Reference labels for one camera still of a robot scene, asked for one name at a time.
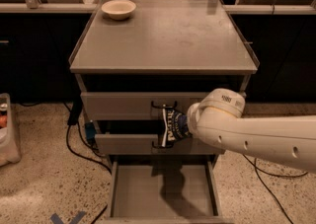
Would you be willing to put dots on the clear plastic bin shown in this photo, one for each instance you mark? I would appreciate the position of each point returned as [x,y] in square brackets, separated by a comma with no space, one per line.
[9,135]

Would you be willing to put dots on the black top drawer handle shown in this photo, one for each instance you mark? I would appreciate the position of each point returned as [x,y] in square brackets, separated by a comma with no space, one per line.
[164,106]

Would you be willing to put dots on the grey middle drawer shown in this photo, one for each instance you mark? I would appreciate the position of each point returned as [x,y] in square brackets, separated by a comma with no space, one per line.
[147,144]

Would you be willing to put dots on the black drawer handle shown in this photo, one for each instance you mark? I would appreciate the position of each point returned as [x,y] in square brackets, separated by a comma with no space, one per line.
[167,146]
[164,106]

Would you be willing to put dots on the black power plug block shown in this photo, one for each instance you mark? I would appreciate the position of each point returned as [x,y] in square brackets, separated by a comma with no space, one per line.
[75,112]

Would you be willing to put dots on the grey bottom drawer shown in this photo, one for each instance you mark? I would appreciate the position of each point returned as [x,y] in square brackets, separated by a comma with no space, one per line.
[164,191]

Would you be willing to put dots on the grey drawer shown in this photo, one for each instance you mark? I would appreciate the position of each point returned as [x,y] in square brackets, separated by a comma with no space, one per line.
[137,105]
[164,191]
[147,144]

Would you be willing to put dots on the blue power adapter box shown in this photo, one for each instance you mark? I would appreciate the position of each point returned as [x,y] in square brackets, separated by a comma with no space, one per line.
[90,131]

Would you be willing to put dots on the grey drawer cabinet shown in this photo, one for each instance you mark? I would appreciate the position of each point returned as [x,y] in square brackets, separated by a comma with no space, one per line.
[165,46]

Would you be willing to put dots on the grey top drawer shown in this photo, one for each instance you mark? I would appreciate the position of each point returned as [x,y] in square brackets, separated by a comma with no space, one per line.
[137,105]

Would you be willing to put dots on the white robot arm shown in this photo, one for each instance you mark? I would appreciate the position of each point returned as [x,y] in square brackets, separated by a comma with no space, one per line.
[217,121]

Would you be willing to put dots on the white ceramic bowl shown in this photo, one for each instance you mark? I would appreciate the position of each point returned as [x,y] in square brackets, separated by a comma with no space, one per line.
[119,9]

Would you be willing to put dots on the black middle drawer handle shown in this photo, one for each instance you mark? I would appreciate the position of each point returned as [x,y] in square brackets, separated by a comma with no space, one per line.
[167,146]

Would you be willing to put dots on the blue chip bag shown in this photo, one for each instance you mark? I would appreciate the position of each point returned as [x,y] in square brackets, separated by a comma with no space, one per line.
[175,127]

